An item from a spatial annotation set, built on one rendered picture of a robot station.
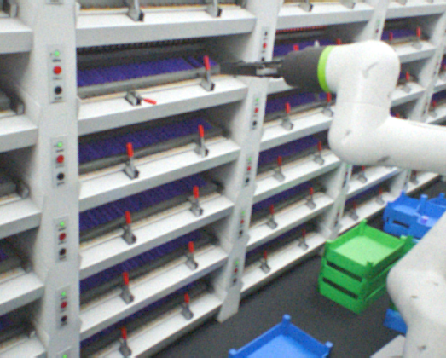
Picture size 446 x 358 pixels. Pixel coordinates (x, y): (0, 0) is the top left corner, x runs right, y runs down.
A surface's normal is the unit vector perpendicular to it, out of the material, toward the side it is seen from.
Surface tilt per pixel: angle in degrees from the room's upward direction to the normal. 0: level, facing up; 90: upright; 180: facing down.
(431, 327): 87
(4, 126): 17
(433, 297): 12
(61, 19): 90
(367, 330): 0
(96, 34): 107
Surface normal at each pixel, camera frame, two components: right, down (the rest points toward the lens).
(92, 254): 0.32, -0.76
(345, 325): 0.10, -0.91
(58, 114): 0.74, 0.34
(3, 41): 0.68, 0.60
